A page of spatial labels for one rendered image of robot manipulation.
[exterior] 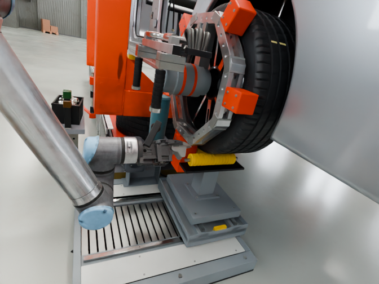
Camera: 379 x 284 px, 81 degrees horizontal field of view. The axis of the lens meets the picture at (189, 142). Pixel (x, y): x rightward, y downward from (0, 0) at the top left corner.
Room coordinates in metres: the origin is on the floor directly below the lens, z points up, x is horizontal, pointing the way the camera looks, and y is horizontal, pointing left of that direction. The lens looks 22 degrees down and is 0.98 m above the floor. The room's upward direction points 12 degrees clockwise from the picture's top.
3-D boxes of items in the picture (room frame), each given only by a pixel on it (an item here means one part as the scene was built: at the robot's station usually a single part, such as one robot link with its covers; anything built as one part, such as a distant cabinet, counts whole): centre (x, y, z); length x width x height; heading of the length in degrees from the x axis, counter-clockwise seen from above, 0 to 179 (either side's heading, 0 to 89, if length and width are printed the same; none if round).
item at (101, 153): (0.64, 0.27, 0.62); 0.12 x 0.09 x 0.10; 118
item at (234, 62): (1.04, 0.02, 0.85); 0.54 x 0.07 x 0.54; 28
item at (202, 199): (1.12, -0.13, 0.32); 0.40 x 0.30 x 0.28; 28
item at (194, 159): (0.98, -0.13, 0.51); 0.29 x 0.06 x 0.06; 118
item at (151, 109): (0.78, 0.14, 0.83); 0.04 x 0.04 x 0.16
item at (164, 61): (0.79, 0.12, 0.93); 0.09 x 0.05 x 0.05; 118
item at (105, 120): (2.46, 1.11, 0.28); 2.47 x 0.09 x 0.22; 28
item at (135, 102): (1.49, 0.25, 0.69); 0.52 x 0.17 x 0.35; 118
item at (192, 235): (1.12, -0.13, 0.13); 0.50 x 0.36 x 0.10; 28
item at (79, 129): (1.29, 0.77, 0.44); 0.43 x 0.17 x 0.03; 28
